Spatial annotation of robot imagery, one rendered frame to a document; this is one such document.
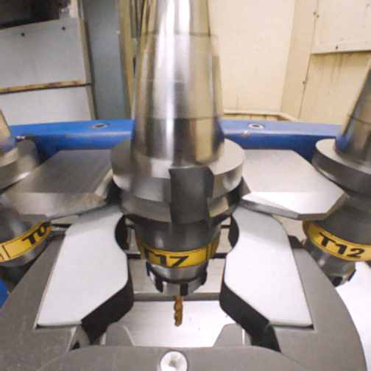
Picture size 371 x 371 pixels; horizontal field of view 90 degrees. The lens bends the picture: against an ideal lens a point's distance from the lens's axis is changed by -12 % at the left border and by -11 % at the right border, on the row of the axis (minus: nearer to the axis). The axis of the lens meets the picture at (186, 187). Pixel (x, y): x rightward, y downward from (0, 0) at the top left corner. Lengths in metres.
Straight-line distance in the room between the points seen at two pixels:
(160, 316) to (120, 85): 0.62
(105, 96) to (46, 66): 0.19
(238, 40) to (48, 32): 0.74
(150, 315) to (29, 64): 0.73
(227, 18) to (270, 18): 0.19
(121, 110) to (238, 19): 0.65
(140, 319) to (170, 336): 0.06
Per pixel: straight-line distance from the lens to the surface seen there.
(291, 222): 0.81
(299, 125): 0.18
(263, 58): 1.11
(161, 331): 0.40
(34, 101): 0.81
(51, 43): 0.75
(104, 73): 0.74
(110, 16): 0.74
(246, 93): 1.10
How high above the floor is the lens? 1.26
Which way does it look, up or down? 30 degrees down
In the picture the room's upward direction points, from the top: 1 degrees clockwise
